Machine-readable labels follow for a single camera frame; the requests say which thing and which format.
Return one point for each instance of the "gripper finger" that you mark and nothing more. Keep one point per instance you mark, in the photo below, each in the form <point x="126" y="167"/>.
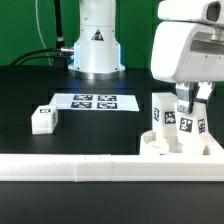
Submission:
<point x="184" y="91"/>
<point x="205" y="91"/>

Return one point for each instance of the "white round stool seat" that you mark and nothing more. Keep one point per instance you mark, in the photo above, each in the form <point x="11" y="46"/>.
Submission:
<point x="152" y="144"/>

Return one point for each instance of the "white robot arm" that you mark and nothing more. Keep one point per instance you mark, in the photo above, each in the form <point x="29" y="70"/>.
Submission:
<point x="97" y="52"/>

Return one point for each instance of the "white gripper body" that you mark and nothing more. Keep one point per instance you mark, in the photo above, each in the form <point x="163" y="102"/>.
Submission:
<point x="189" y="42"/>

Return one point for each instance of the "white marker sheet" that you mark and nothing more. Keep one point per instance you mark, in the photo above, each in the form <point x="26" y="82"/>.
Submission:
<point x="95" y="102"/>

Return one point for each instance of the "white L-shaped fence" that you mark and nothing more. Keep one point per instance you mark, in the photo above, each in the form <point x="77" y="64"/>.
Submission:
<point x="86" y="168"/>

